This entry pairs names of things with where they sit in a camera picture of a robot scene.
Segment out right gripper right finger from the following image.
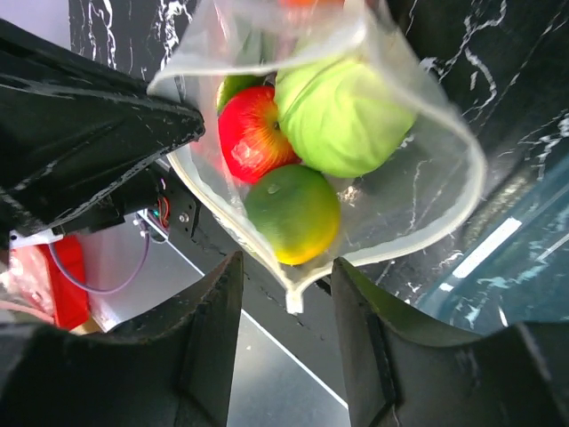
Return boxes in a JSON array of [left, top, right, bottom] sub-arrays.
[[331, 258, 568, 426]]

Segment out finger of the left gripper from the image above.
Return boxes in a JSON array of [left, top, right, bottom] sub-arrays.
[[1, 21, 205, 236]]

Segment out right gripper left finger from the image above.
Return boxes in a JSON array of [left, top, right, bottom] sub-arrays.
[[1, 253, 244, 426]]

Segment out clear zip top bag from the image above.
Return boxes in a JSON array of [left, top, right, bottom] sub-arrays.
[[148, 1, 485, 313]]

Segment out fake green cabbage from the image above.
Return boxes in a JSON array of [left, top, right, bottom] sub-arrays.
[[275, 57, 417, 178]]

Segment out fake red apple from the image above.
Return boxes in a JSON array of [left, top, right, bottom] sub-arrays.
[[218, 85, 301, 184]]

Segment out fake green orange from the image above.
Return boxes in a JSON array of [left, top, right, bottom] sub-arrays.
[[244, 165, 341, 265]]

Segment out blue transparent plastic container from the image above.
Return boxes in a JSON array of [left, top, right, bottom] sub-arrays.
[[417, 160, 568, 335]]

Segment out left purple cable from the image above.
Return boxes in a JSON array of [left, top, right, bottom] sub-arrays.
[[46, 222, 152, 294]]

